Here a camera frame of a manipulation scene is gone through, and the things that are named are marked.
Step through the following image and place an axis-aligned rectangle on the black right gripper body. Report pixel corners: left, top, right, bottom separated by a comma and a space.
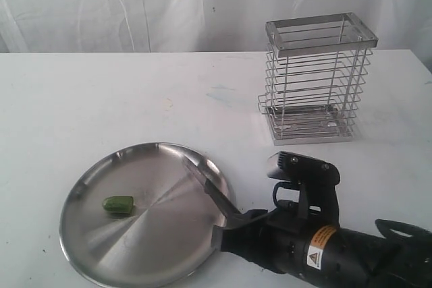
236, 196, 341, 275

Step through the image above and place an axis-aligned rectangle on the black handled kitchen knife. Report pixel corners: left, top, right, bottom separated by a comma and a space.
182, 156, 240, 219

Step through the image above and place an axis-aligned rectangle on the green vegetable piece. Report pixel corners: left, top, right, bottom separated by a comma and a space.
102, 196, 134, 215

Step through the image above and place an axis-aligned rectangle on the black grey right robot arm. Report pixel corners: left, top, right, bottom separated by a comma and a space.
211, 200, 431, 287

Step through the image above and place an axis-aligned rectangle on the round stainless steel plate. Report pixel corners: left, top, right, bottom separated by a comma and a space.
59, 142, 232, 287

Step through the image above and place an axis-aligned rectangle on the white backdrop curtain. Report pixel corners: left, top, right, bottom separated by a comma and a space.
1, 0, 431, 57

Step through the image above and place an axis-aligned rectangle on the metal wire utensil rack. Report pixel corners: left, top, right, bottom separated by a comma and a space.
258, 12, 378, 145

